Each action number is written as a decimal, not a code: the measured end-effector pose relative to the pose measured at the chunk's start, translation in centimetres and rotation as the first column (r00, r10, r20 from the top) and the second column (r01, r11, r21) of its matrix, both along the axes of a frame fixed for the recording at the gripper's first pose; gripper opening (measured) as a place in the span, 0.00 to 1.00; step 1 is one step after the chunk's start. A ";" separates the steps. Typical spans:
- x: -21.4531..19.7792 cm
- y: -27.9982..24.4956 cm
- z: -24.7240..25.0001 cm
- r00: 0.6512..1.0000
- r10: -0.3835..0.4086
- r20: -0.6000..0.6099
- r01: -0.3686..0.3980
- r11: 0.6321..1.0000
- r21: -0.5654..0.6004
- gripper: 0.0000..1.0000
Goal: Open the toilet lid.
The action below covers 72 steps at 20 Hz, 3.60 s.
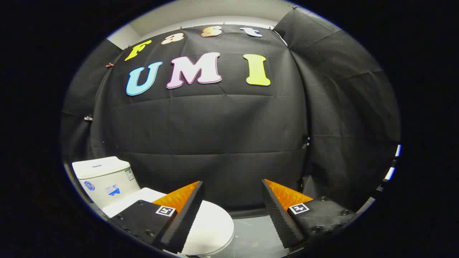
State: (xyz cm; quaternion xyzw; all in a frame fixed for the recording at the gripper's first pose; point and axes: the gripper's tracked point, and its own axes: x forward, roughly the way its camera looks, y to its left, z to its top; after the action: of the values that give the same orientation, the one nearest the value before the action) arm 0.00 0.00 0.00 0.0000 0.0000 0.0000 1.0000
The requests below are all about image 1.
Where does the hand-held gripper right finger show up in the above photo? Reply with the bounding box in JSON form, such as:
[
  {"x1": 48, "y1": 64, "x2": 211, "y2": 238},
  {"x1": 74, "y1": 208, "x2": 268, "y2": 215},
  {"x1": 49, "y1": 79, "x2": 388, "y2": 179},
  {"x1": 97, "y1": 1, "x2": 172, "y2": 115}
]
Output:
[{"x1": 261, "y1": 179, "x2": 356, "y2": 249}]

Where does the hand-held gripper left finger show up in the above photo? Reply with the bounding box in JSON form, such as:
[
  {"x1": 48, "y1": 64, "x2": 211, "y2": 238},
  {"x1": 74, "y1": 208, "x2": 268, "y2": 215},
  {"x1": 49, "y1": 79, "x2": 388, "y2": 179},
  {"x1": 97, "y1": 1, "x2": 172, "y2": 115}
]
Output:
[{"x1": 109, "y1": 181, "x2": 206, "y2": 254}]

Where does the black backdrop cloth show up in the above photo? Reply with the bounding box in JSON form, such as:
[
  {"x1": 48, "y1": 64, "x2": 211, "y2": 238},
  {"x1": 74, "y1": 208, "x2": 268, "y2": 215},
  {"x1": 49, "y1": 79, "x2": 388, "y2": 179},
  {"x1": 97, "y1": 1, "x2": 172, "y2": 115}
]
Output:
[{"x1": 61, "y1": 9, "x2": 401, "y2": 219}]

